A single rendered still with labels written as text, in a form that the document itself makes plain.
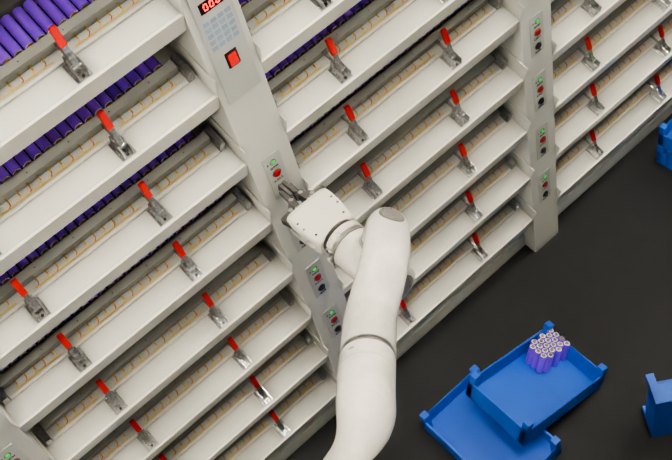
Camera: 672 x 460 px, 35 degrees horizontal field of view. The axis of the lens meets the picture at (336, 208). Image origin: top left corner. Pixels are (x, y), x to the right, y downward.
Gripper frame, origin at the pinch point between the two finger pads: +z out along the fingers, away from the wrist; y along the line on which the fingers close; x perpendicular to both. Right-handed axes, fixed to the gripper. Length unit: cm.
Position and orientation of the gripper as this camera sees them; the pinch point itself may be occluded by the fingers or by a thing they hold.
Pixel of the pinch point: (288, 192)
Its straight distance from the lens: 201.9
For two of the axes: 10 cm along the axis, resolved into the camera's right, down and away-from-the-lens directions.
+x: -1.9, -5.7, -8.0
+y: 7.4, -6.2, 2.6
